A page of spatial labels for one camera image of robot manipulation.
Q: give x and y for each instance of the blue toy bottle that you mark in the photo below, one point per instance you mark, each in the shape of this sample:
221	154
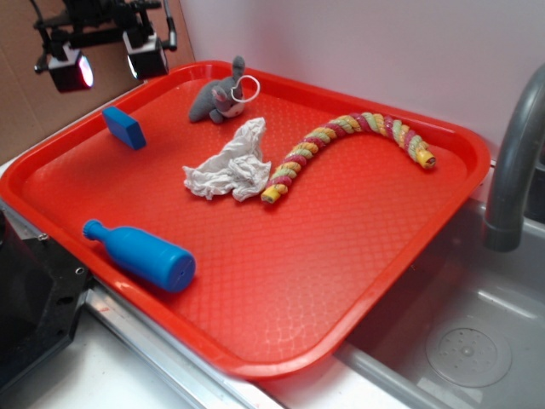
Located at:
165	265

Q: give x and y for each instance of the blue rectangular block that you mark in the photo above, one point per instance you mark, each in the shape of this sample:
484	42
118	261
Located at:
124	127

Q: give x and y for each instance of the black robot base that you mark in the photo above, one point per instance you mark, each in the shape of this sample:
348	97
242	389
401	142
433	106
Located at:
43	288

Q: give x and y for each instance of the grey toy faucet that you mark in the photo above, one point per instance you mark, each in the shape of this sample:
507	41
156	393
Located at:
517	187

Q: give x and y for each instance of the brown cardboard panel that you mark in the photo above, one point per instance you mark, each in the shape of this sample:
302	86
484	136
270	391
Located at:
31	106

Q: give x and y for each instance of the crumpled white cloth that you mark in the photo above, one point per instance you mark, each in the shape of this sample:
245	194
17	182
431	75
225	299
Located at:
238	169

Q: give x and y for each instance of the grey plush elephant toy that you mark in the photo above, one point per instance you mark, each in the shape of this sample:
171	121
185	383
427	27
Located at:
223	99

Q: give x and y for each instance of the red plastic tray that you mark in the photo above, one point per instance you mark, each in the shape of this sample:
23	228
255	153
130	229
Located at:
278	286

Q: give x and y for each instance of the twisted multicolour rope toy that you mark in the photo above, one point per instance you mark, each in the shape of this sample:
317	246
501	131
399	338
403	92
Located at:
318	139

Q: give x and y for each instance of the grey toy sink basin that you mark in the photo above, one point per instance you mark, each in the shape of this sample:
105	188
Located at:
463	326

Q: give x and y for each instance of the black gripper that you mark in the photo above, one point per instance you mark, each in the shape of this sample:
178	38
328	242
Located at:
88	23

